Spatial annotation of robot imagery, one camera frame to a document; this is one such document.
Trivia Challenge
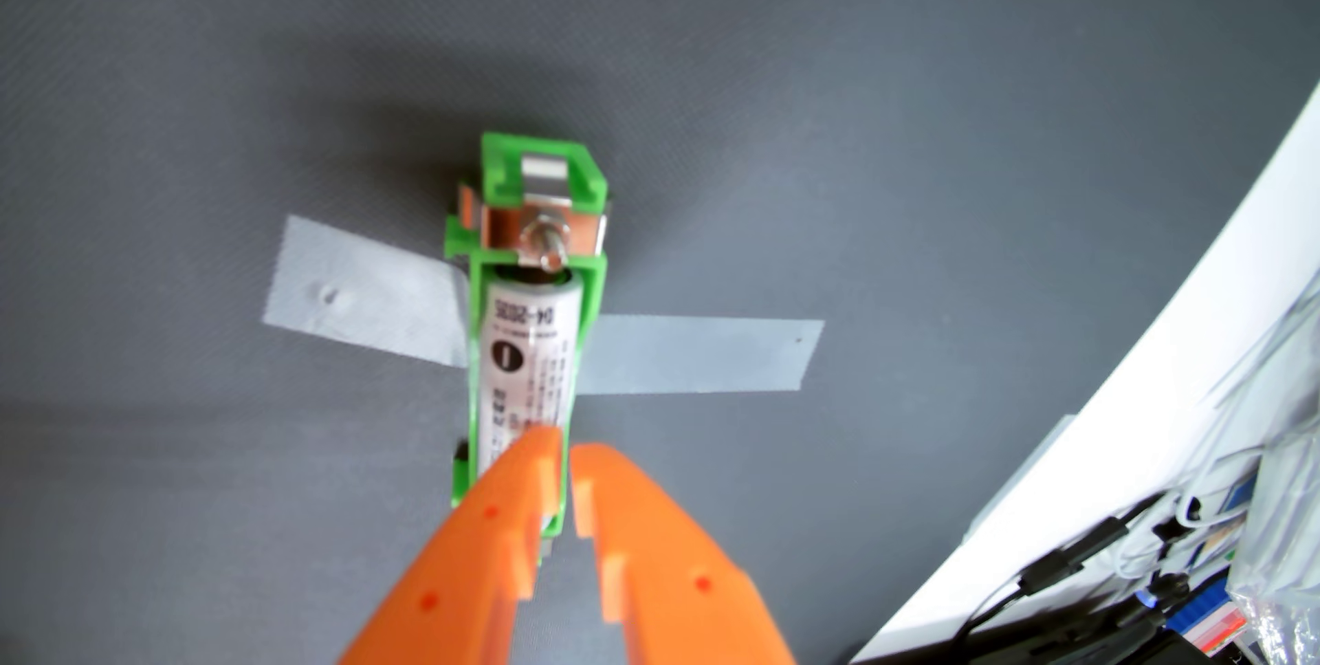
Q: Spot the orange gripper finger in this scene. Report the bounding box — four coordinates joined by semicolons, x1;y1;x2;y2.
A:
570;442;798;665
340;424;565;665

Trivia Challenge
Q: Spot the white cylindrical battery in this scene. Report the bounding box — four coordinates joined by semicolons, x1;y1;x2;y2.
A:
477;268;581;475

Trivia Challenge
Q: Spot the green battery holder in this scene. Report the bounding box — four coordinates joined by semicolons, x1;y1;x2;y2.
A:
444;131;611;541

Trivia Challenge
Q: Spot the translucent tape strip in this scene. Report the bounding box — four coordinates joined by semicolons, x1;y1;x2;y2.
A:
262;215;826;395

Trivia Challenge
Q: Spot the blue and red packet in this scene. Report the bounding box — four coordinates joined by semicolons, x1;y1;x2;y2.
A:
1170;577;1251;658

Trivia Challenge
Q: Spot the dark grey mat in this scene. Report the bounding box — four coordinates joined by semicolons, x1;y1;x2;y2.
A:
0;0;1320;665

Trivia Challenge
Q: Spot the clear plastic bag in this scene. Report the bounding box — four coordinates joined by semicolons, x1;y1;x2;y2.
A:
1227;263;1320;665

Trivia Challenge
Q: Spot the black cable with adapter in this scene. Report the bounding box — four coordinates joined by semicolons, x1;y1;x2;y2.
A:
949;490;1167;665

